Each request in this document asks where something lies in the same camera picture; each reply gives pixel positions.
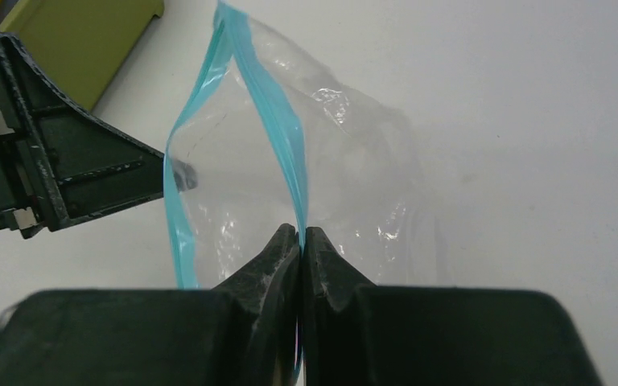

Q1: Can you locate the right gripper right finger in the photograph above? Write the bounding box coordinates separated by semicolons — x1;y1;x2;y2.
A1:
301;227;601;385

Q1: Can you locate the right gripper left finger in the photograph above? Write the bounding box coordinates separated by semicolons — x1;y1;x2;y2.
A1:
0;224;301;385

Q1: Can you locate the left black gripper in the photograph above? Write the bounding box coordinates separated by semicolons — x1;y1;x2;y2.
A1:
0;33;164;235

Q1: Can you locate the clear zip top bag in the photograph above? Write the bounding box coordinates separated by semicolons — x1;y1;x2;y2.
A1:
162;0;449;291

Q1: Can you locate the olive green plastic bin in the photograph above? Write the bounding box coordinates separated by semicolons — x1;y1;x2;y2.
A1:
0;0;165;110

